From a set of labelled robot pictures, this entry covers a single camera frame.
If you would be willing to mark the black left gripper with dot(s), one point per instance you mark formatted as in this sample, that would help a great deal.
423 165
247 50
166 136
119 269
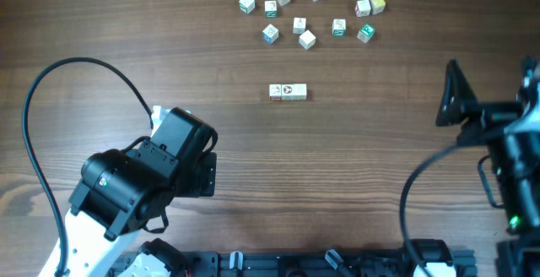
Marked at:
201 179

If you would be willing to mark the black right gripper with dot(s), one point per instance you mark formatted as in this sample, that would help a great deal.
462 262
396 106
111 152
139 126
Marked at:
457 96

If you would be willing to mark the red 6 baseball block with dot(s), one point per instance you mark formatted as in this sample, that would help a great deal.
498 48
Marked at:
275 92

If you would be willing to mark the green N letter block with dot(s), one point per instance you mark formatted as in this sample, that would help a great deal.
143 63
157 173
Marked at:
300 91

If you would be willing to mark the yellow soccer ball J block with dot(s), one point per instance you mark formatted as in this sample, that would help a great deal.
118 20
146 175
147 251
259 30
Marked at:
287 92

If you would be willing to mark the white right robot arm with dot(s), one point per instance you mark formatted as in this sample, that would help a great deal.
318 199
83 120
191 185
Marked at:
515 164

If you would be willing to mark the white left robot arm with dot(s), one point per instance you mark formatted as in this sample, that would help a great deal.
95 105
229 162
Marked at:
121 190

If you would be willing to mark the green F letter block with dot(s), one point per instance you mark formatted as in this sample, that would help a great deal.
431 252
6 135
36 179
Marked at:
366 33

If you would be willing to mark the yellow top block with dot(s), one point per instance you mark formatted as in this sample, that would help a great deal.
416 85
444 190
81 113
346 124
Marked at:
377 6

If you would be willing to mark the red bordered white block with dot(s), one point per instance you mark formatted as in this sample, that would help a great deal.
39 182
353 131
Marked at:
362 8

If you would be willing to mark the green V number block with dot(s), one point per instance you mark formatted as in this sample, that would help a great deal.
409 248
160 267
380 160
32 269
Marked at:
339 27

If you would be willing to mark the blue bordered picture block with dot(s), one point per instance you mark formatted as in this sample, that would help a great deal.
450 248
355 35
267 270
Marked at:
270 34

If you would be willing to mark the green V bird block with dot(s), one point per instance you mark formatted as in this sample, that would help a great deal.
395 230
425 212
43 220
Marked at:
247 6

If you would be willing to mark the yellow C white block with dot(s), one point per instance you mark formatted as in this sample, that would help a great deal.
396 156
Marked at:
307 39

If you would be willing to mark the green apple picture block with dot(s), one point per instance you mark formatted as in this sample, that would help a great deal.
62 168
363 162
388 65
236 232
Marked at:
271 10

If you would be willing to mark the red O ice cream block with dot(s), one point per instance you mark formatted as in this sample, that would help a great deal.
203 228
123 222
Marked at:
299 26

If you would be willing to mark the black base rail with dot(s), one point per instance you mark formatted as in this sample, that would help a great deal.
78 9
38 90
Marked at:
378 262

